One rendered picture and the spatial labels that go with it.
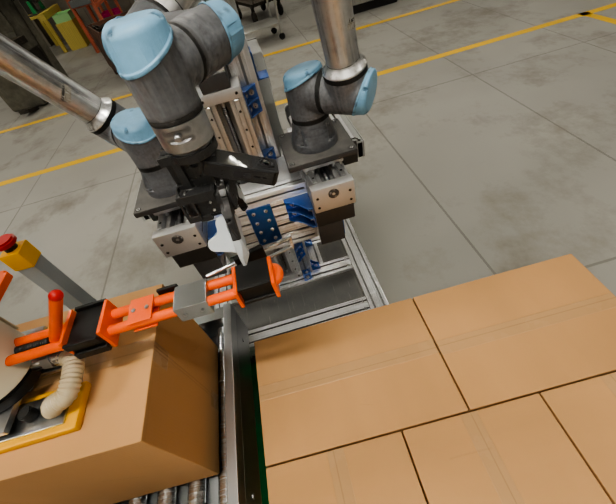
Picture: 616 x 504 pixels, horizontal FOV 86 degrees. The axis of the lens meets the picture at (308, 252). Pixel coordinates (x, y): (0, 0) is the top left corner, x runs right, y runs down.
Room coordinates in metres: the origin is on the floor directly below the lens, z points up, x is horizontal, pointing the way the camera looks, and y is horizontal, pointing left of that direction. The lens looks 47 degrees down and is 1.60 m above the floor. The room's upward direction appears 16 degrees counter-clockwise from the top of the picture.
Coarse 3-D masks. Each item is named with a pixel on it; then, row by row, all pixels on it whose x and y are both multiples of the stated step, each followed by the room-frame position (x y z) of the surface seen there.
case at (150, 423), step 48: (144, 336) 0.48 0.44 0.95; (192, 336) 0.57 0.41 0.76; (48, 384) 0.42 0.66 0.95; (96, 384) 0.39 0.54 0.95; (144, 384) 0.36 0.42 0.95; (192, 384) 0.43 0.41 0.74; (96, 432) 0.28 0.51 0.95; (144, 432) 0.26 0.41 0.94; (192, 432) 0.31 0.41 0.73; (0, 480) 0.24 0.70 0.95; (48, 480) 0.24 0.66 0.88; (96, 480) 0.24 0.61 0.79; (144, 480) 0.24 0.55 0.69; (192, 480) 0.24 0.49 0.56
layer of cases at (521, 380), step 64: (384, 320) 0.56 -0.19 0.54; (448, 320) 0.50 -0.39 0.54; (512, 320) 0.44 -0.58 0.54; (576, 320) 0.38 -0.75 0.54; (320, 384) 0.41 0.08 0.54; (384, 384) 0.35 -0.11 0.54; (448, 384) 0.30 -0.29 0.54; (512, 384) 0.26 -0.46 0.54; (576, 384) 0.21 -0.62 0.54; (320, 448) 0.23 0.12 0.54; (384, 448) 0.19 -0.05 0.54; (448, 448) 0.15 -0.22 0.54; (512, 448) 0.11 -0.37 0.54; (576, 448) 0.08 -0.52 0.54
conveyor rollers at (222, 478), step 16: (224, 368) 0.55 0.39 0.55; (224, 384) 0.49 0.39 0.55; (224, 400) 0.44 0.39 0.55; (224, 416) 0.39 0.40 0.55; (224, 432) 0.35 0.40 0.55; (224, 448) 0.30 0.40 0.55; (224, 464) 0.26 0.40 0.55; (224, 480) 0.22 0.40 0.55; (144, 496) 0.24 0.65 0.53; (160, 496) 0.23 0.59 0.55; (192, 496) 0.21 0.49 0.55; (224, 496) 0.19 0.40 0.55
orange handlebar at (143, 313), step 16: (0, 272) 0.70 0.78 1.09; (0, 288) 0.64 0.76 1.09; (208, 288) 0.45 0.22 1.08; (144, 304) 0.45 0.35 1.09; (160, 304) 0.45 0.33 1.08; (208, 304) 0.41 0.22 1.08; (128, 320) 0.42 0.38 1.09; (144, 320) 0.41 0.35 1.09; (160, 320) 0.41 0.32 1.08; (32, 336) 0.46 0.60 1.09; (48, 336) 0.45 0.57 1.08; (32, 352) 0.41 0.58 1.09; (48, 352) 0.41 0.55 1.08
